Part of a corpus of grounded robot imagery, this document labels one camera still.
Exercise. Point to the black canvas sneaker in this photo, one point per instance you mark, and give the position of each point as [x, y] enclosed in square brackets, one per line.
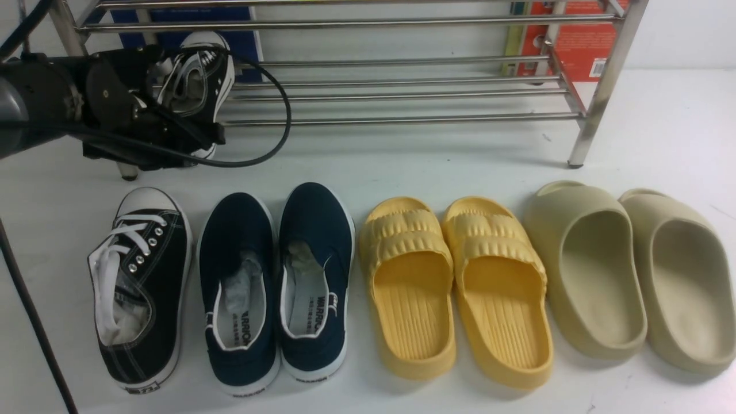
[196, 80]
[139, 275]

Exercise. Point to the red orange box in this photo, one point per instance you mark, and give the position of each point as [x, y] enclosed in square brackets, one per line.
[583, 49]

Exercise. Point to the beige foam slide right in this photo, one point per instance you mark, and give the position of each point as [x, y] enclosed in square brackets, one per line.
[685, 280]

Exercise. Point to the navy slip-on shoe left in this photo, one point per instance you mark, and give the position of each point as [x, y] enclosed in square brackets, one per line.
[236, 260]

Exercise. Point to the navy slip-on shoe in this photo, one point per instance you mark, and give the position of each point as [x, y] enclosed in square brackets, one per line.
[316, 245]
[236, 260]

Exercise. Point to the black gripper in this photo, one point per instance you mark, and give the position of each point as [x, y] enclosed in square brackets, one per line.
[120, 88]

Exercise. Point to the navy slip-on shoe right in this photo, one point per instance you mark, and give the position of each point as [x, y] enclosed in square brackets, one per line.
[316, 245]

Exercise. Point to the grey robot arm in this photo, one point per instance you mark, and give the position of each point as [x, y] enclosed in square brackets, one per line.
[41, 103]

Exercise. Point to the stainless steel shoe rack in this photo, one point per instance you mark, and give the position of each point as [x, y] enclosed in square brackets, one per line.
[120, 16]

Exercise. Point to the blue box behind rack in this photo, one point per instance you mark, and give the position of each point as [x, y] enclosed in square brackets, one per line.
[244, 43]

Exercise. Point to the beige foam slide left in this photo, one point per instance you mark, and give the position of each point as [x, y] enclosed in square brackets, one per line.
[584, 238]

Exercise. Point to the beige foam slide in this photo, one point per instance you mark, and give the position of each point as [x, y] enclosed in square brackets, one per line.
[685, 280]
[584, 238]

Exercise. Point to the yellow slide slipper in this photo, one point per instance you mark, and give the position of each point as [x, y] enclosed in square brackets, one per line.
[500, 287]
[408, 270]

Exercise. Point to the yellow slide slipper left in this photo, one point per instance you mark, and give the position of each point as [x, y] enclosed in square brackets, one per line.
[408, 270]

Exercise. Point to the yellow slide slipper right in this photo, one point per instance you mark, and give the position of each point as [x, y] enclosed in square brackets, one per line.
[500, 287]

